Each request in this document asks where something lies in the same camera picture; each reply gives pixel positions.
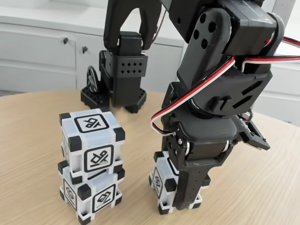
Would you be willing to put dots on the white cabinet with keys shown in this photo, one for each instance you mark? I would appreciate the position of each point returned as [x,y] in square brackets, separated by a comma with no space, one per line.
[35,58]

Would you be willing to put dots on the black cabinet key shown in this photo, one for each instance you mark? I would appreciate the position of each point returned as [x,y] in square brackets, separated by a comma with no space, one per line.
[65,40]
[84,49]

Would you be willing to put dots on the white cube, layered diamond symbol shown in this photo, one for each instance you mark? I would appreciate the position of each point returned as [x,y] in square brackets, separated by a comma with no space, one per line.
[105,199]

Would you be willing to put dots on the white cube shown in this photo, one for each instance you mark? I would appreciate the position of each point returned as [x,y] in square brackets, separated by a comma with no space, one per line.
[98,159]
[164,164]
[105,199]

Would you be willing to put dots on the white low cabinet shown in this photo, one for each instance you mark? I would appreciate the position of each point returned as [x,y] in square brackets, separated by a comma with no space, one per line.
[286,82]

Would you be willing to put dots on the black table clamp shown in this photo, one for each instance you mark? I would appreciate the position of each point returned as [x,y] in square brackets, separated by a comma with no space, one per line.
[92,79]

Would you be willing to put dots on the black gripper camera module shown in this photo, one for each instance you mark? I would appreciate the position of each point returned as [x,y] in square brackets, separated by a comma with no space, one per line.
[255,138]

